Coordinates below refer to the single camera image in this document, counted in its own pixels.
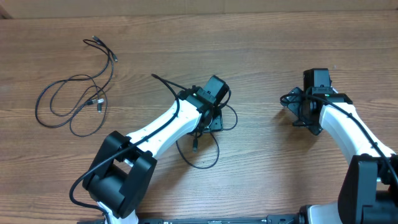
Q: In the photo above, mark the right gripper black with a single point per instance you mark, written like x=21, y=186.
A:
x=293, y=102

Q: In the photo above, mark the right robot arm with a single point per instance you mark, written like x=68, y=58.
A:
x=369, y=190

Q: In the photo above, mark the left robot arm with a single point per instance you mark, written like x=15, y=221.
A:
x=120, y=173

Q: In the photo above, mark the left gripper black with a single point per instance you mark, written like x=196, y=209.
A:
x=217, y=122

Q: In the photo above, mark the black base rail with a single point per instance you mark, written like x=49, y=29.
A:
x=214, y=219

